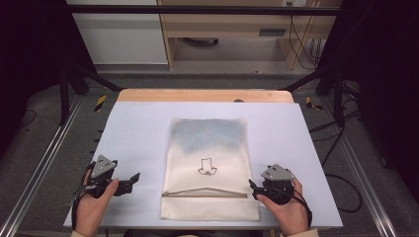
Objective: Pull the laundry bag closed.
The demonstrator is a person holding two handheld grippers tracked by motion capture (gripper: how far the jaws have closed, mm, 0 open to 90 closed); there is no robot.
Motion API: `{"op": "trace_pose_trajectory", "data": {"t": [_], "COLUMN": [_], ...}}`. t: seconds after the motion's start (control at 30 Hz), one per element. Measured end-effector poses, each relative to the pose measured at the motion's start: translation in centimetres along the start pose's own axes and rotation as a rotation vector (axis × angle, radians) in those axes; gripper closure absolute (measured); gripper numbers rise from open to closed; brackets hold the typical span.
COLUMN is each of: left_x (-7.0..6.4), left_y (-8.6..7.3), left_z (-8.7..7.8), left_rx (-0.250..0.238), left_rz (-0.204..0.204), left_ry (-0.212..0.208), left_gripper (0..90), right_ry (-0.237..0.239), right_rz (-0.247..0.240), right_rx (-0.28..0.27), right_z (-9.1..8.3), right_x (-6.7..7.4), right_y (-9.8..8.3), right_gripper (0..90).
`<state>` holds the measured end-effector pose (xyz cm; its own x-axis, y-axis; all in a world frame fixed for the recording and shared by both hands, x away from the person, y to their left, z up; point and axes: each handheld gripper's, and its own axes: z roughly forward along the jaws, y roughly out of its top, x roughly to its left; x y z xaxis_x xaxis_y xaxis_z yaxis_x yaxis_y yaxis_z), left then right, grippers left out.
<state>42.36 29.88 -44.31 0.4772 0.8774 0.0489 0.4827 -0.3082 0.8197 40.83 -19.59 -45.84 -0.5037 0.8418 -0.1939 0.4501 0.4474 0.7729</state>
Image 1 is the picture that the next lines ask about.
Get black hanging desk cables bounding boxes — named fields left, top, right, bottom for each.
left=287, top=1, right=323, bottom=71

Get yellow clamp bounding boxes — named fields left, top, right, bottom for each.
left=93, top=94, right=108, bottom=113
left=304, top=96, right=324, bottom=112

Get white foam board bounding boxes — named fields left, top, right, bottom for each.
left=62, top=101, right=344, bottom=230

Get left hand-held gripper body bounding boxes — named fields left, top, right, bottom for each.
left=85, top=154, right=124, bottom=199

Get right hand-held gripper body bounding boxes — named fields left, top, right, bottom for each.
left=260, top=163, right=296, bottom=206

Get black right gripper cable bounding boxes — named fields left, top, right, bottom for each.
left=282, top=188, right=313, bottom=230

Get white cabinet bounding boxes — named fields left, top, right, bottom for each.
left=66, top=0, right=169, bottom=66

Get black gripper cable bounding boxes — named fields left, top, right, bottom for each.
left=282, top=188, right=313, bottom=230
left=70, top=163, right=97, bottom=231

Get white mesh zipper laundry bag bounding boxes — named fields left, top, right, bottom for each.
left=160, top=117, right=261, bottom=222

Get yellow clamp right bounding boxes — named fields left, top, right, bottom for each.
left=304, top=96, right=324, bottom=112

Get long black floor cable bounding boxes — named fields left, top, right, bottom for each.
left=308, top=108, right=364, bottom=214

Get yellow clamp left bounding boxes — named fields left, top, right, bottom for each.
left=93, top=94, right=108, bottom=113

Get black curtain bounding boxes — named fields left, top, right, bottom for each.
left=0, top=0, right=97, bottom=156
left=315, top=0, right=419, bottom=198

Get wooden table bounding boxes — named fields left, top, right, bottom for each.
left=117, top=88, right=294, bottom=104

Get black metal stand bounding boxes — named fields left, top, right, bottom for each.
left=282, top=62, right=348, bottom=128
left=58, top=62, right=124, bottom=126

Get light wooden desk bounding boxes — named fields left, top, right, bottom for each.
left=157, top=0, right=344, bottom=71

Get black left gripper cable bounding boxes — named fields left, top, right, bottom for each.
left=70, top=163, right=97, bottom=231

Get person's left hand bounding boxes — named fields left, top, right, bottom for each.
left=74, top=169, right=121, bottom=237

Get person's right hand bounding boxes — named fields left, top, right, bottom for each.
left=255, top=179, right=311, bottom=237

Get aluminium floor rail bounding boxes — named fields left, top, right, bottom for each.
left=319, top=96, right=399, bottom=237
left=0, top=95, right=85, bottom=237

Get grey desk label plate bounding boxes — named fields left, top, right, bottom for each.
left=258, top=28, right=288, bottom=37

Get black horizontal frame bar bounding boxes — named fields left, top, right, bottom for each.
left=65, top=4, right=341, bottom=17

